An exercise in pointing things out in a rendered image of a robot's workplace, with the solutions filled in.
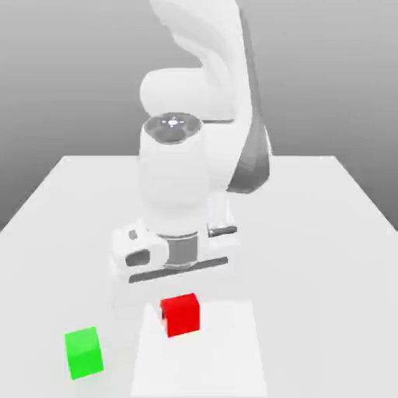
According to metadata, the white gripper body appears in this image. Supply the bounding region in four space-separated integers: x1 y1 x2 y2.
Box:
125 248 243 303

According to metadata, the small red cube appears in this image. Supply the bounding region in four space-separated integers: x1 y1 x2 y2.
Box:
160 292 201 339

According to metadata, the small green cube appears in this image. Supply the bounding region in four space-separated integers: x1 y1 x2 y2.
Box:
64 326 104 381

